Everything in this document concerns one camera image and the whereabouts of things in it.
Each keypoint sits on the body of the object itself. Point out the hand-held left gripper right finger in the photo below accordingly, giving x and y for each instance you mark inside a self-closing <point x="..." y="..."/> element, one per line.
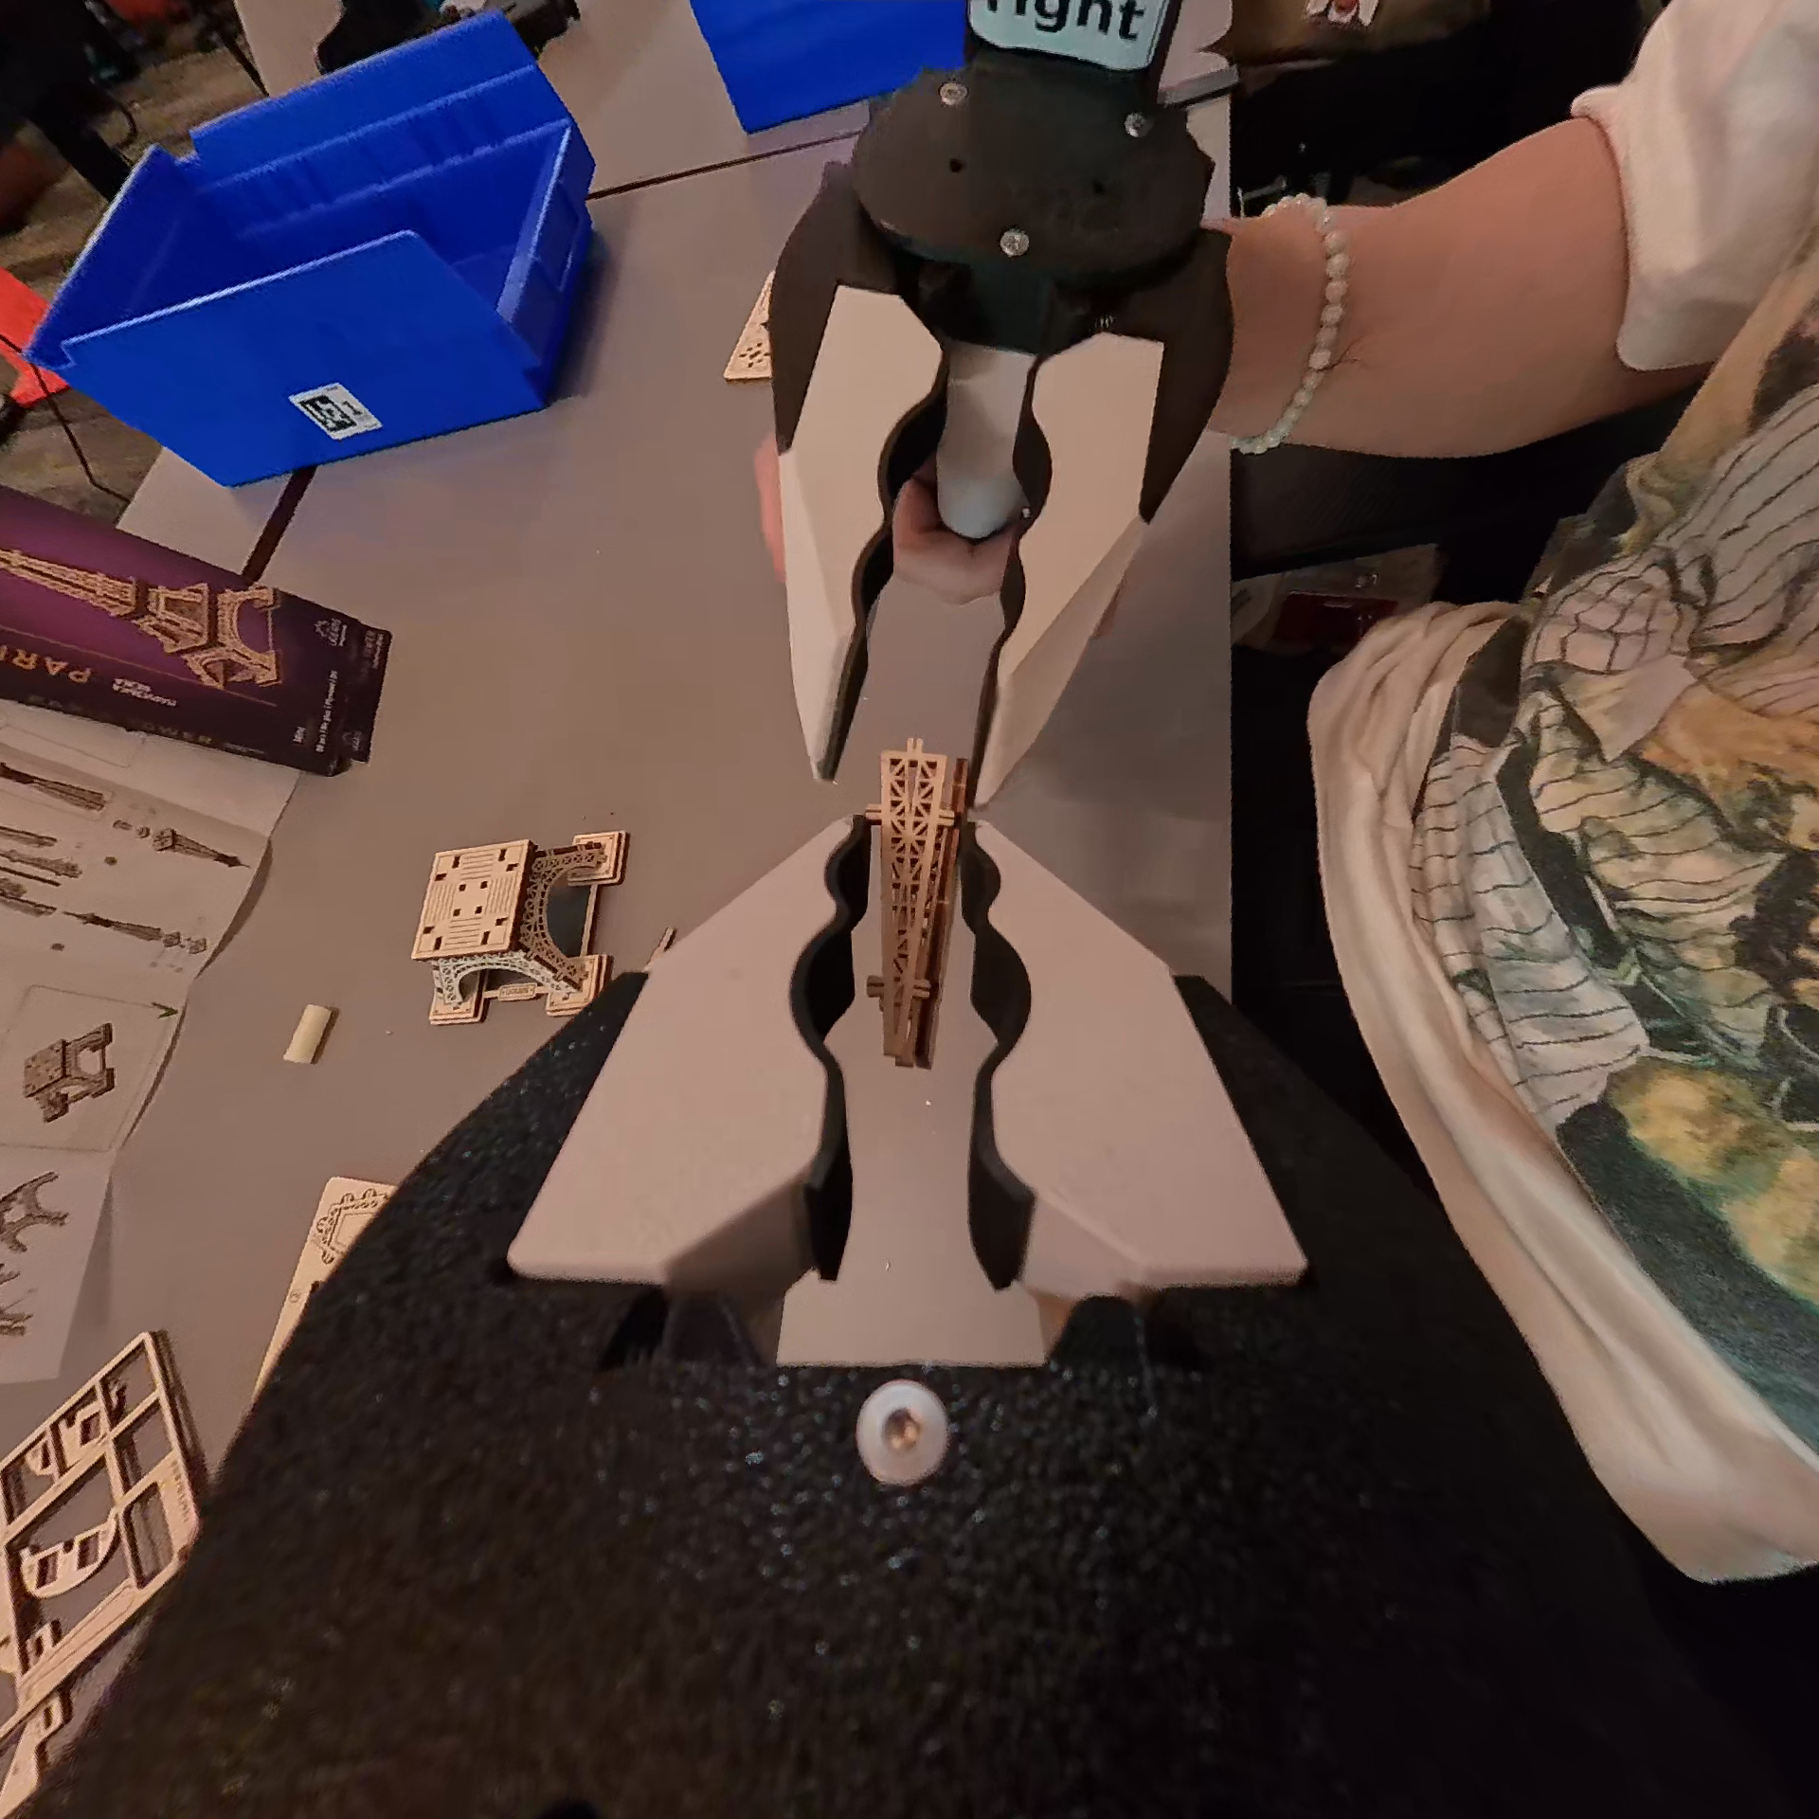
<point x="1136" y="1136"/>

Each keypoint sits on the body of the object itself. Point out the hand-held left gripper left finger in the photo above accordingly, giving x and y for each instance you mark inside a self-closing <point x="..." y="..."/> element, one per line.
<point x="669" y="1136"/>

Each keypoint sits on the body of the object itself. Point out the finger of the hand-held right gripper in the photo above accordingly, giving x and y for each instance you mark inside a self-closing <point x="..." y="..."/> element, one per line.
<point x="839" y="426"/>
<point x="1102" y="454"/>

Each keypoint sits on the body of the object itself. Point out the wooden lattice tower panel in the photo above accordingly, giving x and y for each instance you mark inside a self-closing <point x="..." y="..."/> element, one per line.
<point x="749" y="341"/>
<point x="951" y="805"/>
<point x="896" y="853"/>

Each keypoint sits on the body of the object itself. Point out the person's right forearm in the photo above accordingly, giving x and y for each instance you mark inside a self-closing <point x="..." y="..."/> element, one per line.
<point x="1463" y="284"/>

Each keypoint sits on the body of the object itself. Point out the grey desk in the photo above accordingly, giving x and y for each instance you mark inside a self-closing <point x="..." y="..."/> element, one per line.
<point x="641" y="98"/>
<point x="568" y="569"/>

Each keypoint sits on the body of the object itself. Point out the person's right hand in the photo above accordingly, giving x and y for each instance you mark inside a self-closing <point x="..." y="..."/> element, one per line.
<point x="960" y="569"/>

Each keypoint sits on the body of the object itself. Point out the blue plastic bin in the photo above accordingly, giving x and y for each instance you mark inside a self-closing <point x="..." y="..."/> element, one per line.
<point x="796" y="57"/>
<point x="354" y="341"/>

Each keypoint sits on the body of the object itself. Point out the wooden tower base model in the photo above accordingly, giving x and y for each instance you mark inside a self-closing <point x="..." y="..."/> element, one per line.
<point x="482" y="895"/>

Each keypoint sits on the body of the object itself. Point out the wooden laser-cut parts sheet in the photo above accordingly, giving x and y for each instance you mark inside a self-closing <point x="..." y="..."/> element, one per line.
<point x="335" y="1236"/>

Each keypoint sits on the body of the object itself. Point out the small cream wax piece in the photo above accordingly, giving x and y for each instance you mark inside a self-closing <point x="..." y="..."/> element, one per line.
<point x="311" y="1036"/>

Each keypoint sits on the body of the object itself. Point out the paper instruction sheet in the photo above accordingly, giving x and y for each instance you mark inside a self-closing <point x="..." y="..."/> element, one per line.
<point x="142" y="981"/>

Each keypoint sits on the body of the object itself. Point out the purple puzzle box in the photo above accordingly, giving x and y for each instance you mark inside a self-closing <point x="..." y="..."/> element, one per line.
<point x="142" y="668"/>

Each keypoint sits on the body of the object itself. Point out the wooden puzzle frame sheet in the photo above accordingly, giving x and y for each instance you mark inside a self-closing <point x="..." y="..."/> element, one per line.
<point x="78" y="1555"/>

